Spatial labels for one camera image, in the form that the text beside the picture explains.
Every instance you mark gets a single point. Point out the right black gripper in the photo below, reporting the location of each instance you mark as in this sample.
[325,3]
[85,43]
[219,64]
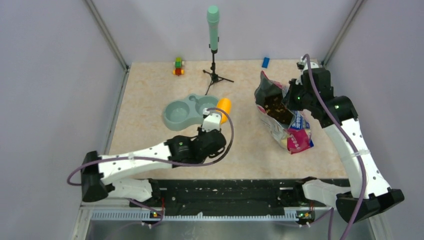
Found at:
[294,86]

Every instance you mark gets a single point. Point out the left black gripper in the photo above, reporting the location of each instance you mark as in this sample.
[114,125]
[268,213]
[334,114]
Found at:
[201,132]

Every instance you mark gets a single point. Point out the cat food bag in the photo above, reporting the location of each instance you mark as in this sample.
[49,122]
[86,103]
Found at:
[289,128]

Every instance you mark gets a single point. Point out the yellow plastic scoop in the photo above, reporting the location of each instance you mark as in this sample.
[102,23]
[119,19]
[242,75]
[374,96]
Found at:
[224,104]

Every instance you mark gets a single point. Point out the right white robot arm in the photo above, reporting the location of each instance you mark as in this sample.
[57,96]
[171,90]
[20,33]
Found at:
[368,193]

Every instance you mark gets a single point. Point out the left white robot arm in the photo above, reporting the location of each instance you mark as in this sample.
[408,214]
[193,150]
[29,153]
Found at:
[105,176]

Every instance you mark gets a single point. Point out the green double pet bowl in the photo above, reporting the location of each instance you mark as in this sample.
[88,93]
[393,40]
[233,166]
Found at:
[185,112]

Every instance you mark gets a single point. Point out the blue block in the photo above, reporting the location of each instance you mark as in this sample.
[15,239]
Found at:
[265,62]

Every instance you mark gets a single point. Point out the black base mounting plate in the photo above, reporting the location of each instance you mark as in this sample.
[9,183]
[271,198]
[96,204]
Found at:
[228,197]

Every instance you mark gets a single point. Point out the black tripod microphone stand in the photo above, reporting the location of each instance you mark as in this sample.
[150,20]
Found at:
[214,77]

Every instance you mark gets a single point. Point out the colourful toy block figure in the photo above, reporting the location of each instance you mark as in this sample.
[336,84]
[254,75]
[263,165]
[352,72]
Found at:
[178,64]

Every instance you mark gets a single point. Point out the green microphone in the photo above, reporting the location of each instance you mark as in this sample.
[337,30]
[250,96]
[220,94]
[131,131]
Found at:
[213,18]

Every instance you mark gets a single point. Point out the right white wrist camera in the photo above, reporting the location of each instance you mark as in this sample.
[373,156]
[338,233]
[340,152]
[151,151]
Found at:
[303,65]

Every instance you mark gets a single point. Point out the grey cable duct strip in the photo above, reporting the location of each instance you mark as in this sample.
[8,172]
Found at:
[146,215]

